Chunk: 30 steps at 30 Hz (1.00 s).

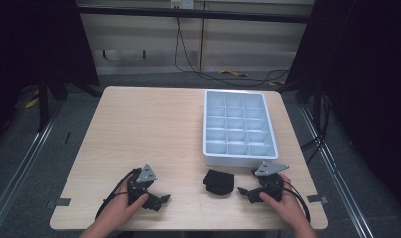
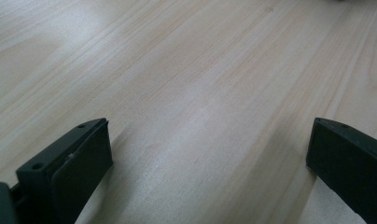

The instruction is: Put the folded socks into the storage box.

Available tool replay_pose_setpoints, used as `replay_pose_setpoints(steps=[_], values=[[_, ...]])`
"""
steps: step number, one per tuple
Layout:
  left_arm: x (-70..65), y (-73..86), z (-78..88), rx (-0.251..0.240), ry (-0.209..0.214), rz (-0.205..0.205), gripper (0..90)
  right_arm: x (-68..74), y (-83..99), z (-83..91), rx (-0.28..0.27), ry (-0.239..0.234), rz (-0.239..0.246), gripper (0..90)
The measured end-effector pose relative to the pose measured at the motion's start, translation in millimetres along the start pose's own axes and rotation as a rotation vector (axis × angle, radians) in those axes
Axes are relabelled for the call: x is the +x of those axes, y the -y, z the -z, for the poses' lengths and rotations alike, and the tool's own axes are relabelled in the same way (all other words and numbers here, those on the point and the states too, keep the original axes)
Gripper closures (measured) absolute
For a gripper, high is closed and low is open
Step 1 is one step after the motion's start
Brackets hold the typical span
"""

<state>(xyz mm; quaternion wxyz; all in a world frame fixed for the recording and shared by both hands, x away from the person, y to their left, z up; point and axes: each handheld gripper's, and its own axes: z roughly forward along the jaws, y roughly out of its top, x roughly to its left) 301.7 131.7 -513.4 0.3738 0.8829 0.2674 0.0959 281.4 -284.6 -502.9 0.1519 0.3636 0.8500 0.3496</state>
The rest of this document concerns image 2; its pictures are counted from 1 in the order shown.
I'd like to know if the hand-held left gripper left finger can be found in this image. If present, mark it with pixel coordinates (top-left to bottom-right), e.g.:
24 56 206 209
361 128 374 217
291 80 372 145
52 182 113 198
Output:
16 117 114 224

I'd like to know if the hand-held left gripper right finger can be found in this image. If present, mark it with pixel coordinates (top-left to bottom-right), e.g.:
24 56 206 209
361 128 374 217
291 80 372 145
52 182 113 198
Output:
305 117 377 224

